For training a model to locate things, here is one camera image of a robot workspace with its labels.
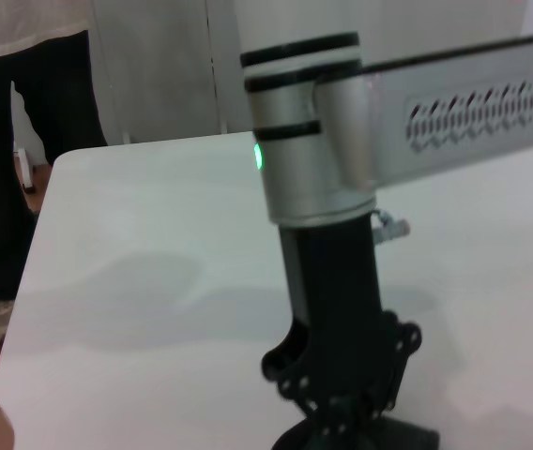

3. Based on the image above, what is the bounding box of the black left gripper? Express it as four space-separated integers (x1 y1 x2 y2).
261 213 425 442

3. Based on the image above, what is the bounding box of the dark rag with strap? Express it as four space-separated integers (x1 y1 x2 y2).
273 414 439 450

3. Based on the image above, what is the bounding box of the white caster leg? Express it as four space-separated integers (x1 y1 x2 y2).
16 147 38 193

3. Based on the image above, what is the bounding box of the left wrist camera housing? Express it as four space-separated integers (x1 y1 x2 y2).
315 33 533 193

